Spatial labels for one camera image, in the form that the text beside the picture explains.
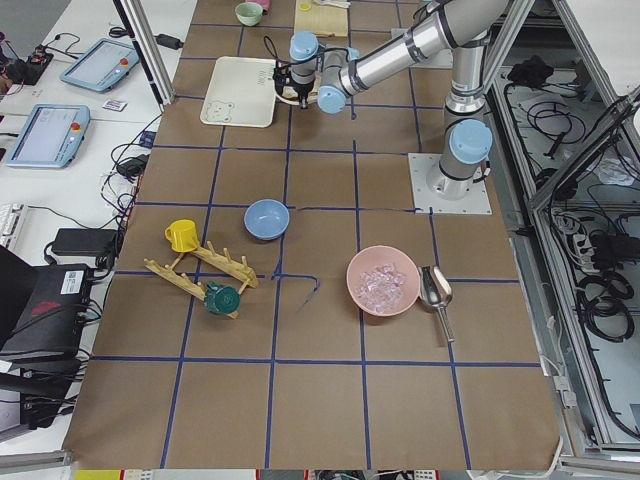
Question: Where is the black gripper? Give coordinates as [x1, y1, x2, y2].
[273, 60, 313, 108]

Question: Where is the white round plate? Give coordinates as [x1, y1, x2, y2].
[275, 85, 319, 106]

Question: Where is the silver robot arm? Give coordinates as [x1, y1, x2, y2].
[274, 1, 508, 154]

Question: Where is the cream bear tray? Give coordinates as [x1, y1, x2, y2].
[200, 56, 276, 128]

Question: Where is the wooden cutting board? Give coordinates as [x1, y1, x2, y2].
[294, 0, 349, 37]

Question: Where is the pink cloth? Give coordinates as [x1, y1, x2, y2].
[254, 0, 271, 13]

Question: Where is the light green bowl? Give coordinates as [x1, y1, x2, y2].
[235, 2, 263, 27]

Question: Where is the blue bowl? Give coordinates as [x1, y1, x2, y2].
[244, 199, 290, 241]

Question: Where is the small black power adapter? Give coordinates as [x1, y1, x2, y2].
[155, 34, 184, 50]

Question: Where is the yellow mug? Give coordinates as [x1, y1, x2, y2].
[164, 219, 200, 253]

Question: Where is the wooden cup rack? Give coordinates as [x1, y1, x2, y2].
[143, 240, 261, 320]

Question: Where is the upper blue teach pendant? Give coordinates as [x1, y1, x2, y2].
[60, 38, 139, 92]

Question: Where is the blue teach pendant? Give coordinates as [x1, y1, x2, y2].
[60, 38, 139, 92]
[6, 104, 91, 169]

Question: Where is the pink bowl with ice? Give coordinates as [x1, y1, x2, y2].
[346, 245, 420, 317]

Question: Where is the dark green mug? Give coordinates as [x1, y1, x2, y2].
[204, 281, 240, 315]

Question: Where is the metal scoop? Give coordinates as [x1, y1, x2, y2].
[419, 265, 455, 343]

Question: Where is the lower blue teach pendant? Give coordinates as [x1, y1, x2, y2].
[6, 104, 91, 169]

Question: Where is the black power brick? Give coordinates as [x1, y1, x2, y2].
[45, 228, 116, 269]

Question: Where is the black red computer box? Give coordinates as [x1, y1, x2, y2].
[0, 245, 109, 431]

